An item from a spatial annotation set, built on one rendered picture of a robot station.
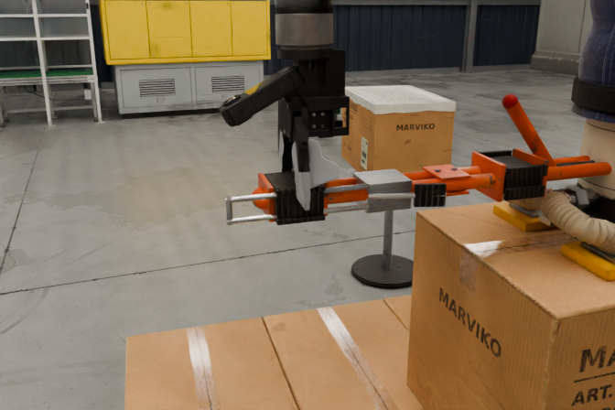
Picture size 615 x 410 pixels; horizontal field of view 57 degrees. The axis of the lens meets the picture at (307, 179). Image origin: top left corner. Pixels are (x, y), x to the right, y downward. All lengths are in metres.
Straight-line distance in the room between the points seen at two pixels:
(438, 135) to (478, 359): 1.90
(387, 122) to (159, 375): 1.61
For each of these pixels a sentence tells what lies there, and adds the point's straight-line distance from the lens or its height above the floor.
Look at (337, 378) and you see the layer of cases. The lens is 1.54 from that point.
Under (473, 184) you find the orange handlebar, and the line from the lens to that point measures 0.88.
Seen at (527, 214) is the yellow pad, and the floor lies 1.10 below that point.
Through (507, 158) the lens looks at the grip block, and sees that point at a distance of 0.97.
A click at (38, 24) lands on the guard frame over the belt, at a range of 7.81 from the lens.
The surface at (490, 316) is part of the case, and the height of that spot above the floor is 0.99.
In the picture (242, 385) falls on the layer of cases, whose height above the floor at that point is 0.54.
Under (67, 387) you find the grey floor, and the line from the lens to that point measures 2.60.
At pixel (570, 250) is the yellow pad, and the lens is 0.99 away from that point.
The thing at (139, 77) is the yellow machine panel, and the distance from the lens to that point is 7.97.
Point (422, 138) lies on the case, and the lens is 2.78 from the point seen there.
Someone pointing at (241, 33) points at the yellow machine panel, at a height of 1.09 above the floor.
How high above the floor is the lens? 1.46
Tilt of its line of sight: 17 degrees down
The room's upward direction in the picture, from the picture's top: straight up
